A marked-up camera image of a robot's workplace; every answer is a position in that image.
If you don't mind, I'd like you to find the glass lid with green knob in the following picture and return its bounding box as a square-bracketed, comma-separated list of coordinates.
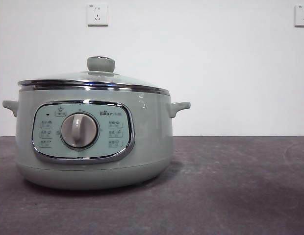
[17, 56, 171, 95]

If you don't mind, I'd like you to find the pale green electric cooking pot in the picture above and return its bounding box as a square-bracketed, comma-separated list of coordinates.
[1, 84, 191, 190]

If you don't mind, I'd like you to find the white wall socket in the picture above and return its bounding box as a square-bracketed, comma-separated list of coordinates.
[87, 3, 109, 27]
[294, 4, 304, 27]

